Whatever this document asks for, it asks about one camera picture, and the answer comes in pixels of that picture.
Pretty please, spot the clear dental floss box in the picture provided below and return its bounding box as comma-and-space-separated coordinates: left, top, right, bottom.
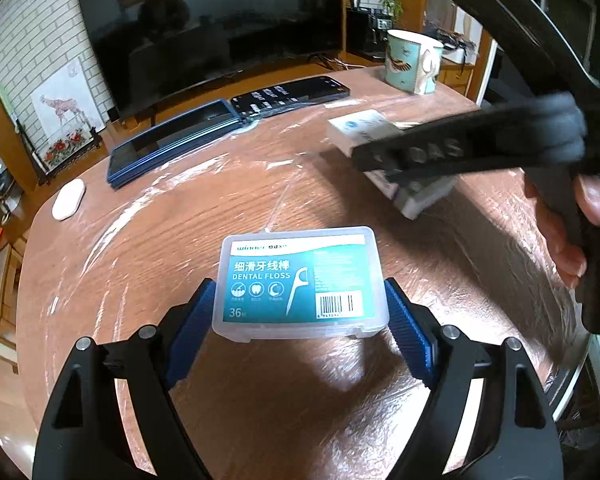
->
211, 226, 391, 343

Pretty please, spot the white and teal mug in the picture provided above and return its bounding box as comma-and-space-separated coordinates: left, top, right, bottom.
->
384, 29, 446, 96

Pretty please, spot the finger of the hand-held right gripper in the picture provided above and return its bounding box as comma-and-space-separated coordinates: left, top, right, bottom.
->
367, 169, 457, 197

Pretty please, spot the black remote control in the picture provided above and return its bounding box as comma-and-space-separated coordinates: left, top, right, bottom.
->
230, 76, 352, 120

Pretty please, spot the black television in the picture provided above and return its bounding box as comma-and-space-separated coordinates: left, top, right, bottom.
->
77, 0, 345, 121

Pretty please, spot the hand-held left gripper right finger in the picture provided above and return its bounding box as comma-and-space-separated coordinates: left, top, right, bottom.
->
382, 277, 566, 480

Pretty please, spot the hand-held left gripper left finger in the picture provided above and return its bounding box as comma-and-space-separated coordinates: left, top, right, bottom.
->
32, 277, 217, 480

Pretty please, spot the person's right hand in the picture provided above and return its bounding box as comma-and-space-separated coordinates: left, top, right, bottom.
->
524, 174, 600, 290

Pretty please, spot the small white cardboard box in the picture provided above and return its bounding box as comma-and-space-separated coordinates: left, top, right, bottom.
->
326, 109, 456, 221

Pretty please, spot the black coffee machine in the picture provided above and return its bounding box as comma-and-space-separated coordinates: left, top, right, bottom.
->
347, 0, 396, 58

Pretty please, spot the dark blue tablet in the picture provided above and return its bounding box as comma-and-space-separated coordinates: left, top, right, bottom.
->
106, 99, 253, 190

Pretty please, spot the white earbuds case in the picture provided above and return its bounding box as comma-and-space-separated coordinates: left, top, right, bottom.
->
51, 179, 86, 221

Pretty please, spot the framed picture on stand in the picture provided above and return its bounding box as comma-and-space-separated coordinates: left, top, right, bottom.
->
17, 57, 106, 181

